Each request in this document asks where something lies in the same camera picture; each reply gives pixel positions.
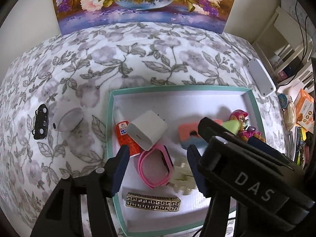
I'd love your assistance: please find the white shelf unit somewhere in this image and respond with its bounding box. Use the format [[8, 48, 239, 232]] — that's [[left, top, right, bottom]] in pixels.
[[252, 6, 316, 79]]

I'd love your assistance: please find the gold patterned lighter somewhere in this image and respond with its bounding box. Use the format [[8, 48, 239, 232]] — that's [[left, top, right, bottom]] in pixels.
[[126, 192, 181, 213]]

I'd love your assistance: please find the orange carton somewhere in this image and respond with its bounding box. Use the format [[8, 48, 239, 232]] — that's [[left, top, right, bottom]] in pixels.
[[295, 89, 316, 132]]

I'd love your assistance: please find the white oblong device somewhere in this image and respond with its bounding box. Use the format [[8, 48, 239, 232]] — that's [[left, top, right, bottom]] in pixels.
[[246, 57, 276, 97]]

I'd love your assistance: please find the teal-rimmed white tray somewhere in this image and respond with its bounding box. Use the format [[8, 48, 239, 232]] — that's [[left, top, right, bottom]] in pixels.
[[107, 85, 267, 236]]

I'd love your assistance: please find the red liquid bottle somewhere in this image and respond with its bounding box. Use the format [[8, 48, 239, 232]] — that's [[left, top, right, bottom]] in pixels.
[[113, 109, 141, 158]]

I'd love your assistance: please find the pink blue green toy knife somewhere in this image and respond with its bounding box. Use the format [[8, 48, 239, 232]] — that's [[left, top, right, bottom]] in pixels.
[[178, 119, 244, 151]]

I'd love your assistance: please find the pink wristwatch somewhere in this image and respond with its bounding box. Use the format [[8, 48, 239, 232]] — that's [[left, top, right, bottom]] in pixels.
[[138, 143, 175, 189]]

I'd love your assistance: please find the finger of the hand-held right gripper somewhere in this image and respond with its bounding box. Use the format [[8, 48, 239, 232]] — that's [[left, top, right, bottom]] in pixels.
[[197, 117, 227, 152], [247, 136, 293, 163]]

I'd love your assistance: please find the black cable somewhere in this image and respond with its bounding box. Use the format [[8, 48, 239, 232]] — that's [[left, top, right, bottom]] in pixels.
[[295, 0, 314, 62]]

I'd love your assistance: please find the white wristband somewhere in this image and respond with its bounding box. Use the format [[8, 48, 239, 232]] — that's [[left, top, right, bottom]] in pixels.
[[53, 101, 84, 132]]

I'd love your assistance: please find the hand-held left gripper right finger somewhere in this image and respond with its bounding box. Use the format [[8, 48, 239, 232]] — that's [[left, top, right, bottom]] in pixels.
[[186, 144, 237, 237]]

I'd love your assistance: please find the pink puppy toy figure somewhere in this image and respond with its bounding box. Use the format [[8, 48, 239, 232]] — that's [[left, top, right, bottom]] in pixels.
[[229, 110, 266, 142]]

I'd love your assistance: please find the flower painting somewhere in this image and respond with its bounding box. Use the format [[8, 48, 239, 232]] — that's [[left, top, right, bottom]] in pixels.
[[50, 0, 241, 35]]

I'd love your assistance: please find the black toy car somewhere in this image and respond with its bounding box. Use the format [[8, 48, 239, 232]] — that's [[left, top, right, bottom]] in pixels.
[[33, 104, 49, 140]]

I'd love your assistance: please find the cream triangular clip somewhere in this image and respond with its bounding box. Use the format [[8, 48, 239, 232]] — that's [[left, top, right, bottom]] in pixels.
[[169, 157, 198, 195]]

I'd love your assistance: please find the white charger plug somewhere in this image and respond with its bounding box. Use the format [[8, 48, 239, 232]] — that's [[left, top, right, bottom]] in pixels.
[[127, 110, 168, 151]]

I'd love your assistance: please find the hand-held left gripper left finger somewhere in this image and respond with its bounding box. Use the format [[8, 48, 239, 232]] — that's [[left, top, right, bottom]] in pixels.
[[30, 144, 130, 237]]

